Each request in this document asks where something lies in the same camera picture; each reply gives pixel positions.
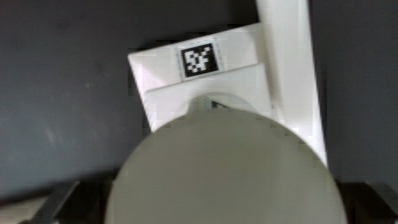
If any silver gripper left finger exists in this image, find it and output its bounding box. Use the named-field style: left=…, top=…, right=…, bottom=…
left=17, top=179, right=111, bottom=224

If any white lamp bulb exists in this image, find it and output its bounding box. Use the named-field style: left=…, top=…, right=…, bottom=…
left=104, top=93, right=348, bottom=224

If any white L-shaped fence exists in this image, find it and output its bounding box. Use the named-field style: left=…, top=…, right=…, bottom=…
left=255, top=0, right=326, bottom=162

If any white lamp base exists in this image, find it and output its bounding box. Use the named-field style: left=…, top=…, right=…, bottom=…
left=127, top=23, right=271, bottom=130

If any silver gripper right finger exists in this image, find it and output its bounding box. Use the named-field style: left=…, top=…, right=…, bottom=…
left=337, top=182, right=398, bottom=224

